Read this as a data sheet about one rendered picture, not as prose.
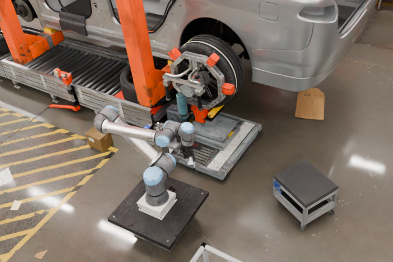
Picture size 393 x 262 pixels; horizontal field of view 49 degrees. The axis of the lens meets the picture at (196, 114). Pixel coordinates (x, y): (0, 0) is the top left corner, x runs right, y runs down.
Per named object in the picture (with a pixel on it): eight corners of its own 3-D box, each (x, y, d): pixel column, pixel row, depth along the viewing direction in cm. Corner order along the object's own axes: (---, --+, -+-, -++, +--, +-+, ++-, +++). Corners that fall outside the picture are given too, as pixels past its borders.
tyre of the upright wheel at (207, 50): (214, 104, 437) (258, 79, 387) (202, 117, 422) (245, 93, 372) (173, 52, 427) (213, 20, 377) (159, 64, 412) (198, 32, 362)
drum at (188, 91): (206, 87, 392) (205, 74, 383) (193, 99, 379) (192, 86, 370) (193, 83, 399) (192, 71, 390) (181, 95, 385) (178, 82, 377)
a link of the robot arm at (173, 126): (161, 126, 312) (176, 130, 308) (168, 117, 321) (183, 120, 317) (161, 135, 318) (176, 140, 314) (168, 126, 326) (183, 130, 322)
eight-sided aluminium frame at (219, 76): (227, 110, 395) (223, 59, 361) (223, 114, 390) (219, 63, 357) (178, 96, 421) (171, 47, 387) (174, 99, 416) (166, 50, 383)
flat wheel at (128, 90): (188, 76, 503) (186, 59, 489) (170, 111, 454) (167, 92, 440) (136, 73, 521) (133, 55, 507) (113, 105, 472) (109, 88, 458)
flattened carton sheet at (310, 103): (325, 91, 501) (325, 88, 499) (323, 120, 460) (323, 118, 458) (298, 89, 509) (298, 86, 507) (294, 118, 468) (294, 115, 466)
